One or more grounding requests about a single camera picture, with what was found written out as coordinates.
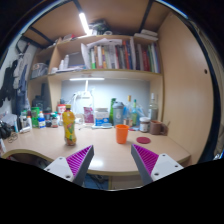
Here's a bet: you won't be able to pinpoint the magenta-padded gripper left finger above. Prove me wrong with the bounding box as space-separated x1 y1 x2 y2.
43 144 95 187

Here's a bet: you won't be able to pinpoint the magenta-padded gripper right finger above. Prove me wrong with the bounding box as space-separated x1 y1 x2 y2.
130 143 184 186

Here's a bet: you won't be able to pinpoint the yellow-labelled drink bottle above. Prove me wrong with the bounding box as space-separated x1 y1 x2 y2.
62 104 78 147

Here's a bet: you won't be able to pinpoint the flat round red coaster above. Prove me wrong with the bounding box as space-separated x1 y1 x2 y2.
135 136 152 145

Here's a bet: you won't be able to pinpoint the brown ceramic mug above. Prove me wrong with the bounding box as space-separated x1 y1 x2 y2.
149 119 169 136

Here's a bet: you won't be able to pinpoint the dark jar with white lid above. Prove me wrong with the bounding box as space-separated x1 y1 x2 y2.
139 116 151 133

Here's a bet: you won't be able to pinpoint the white bottle with blue label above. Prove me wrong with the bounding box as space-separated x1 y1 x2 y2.
37 111 47 129

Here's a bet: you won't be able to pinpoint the orange plastic cup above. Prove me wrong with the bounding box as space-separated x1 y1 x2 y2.
115 124 130 145

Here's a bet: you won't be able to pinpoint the tall clear glass bottle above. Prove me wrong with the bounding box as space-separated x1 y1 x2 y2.
148 92 159 122

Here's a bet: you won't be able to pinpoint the green box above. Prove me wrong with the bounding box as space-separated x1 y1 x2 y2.
30 106 41 128

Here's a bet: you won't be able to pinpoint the red and white container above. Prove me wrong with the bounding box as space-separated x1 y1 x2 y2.
57 103 67 115

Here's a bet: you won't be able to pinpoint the pale blue hair brush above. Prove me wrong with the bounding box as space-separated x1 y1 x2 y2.
91 123 113 130

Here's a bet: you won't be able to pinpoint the slim green bottle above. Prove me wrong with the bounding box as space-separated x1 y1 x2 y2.
131 98 139 127

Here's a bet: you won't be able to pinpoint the pink pouch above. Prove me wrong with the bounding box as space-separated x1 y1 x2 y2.
83 106 95 124

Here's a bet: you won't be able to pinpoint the clear bottle with yellow cap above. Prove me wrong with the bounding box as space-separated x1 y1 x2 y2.
123 95 134 127

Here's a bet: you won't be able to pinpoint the blue and white carton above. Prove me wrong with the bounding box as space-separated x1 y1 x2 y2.
94 107 111 127

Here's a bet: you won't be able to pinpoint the grey shaker bottle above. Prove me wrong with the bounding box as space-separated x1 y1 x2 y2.
112 101 125 127

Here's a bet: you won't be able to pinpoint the dark green bottle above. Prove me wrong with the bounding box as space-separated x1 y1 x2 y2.
109 97 117 125

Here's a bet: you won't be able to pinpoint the hanging dark clothes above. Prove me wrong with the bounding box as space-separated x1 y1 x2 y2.
0 39 33 116

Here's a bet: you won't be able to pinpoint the wooden shelf unit with books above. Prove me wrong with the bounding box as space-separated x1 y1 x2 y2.
28 28 164 84

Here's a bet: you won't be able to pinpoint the ceiling light bar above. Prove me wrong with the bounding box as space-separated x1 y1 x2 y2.
78 12 93 36

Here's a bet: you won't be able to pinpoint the white wall socket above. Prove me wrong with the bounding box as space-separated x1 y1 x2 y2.
77 91 92 100

